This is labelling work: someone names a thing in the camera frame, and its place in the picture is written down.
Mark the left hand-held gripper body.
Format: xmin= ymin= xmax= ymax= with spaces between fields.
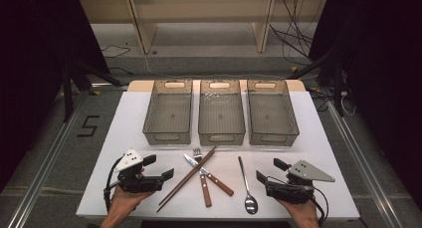
xmin=113 ymin=148 xmax=165 ymax=193

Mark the person's right hand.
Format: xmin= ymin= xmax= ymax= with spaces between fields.
xmin=277 ymin=197 xmax=321 ymax=226

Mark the left hand-held gripper black cable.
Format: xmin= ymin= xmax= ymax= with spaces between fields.
xmin=103 ymin=156 xmax=124 ymax=212

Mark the person's left hand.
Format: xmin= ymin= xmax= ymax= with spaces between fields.
xmin=107 ymin=187 xmax=155 ymax=220

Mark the smoky transparent plastic bin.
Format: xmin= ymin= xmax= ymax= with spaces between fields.
xmin=142 ymin=79 xmax=194 ymax=146
xmin=197 ymin=79 xmax=247 ymax=146
xmin=246 ymin=79 xmax=301 ymax=147

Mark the white table cover sheet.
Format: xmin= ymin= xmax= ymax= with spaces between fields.
xmin=75 ymin=90 xmax=361 ymax=221

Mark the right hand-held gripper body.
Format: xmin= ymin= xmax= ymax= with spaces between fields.
xmin=264 ymin=159 xmax=336 ymax=205

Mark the bundle of black cables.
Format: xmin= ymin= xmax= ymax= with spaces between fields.
xmin=269 ymin=0 xmax=316 ymax=67

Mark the black metal stand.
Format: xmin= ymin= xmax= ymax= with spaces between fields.
xmin=287 ymin=50 xmax=346 ymax=117

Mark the silver metal spoon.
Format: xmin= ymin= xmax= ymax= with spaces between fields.
xmin=237 ymin=155 xmax=259 ymax=216

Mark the beige wooden shelf unit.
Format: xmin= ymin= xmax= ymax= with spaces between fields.
xmin=79 ymin=0 xmax=329 ymax=55

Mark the white cable with plug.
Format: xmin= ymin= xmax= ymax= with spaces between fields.
xmin=339 ymin=90 xmax=358 ymax=117

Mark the thin black floor cable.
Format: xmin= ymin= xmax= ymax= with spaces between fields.
xmin=101 ymin=43 xmax=132 ymax=59

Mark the fork with wooden handle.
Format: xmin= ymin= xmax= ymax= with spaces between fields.
xmin=192 ymin=147 xmax=213 ymax=208

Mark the knife with wooden handle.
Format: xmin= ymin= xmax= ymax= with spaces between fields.
xmin=183 ymin=153 xmax=235 ymax=197

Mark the hand-held gripper black cable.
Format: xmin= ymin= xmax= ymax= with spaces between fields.
xmin=311 ymin=186 xmax=330 ymax=226
xmin=103 ymin=156 xmax=124 ymax=212

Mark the black curtain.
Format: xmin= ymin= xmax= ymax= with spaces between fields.
xmin=0 ymin=0 xmax=111 ymax=193
xmin=308 ymin=0 xmax=422 ymax=202

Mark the aluminium floor rail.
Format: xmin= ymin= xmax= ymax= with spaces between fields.
xmin=326 ymin=100 xmax=405 ymax=228
xmin=6 ymin=91 xmax=94 ymax=228

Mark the right hand-held gripper black cable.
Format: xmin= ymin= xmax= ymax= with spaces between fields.
xmin=311 ymin=186 xmax=330 ymax=226

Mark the black tripod stand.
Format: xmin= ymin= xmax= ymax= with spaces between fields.
xmin=60 ymin=59 xmax=124 ymax=122

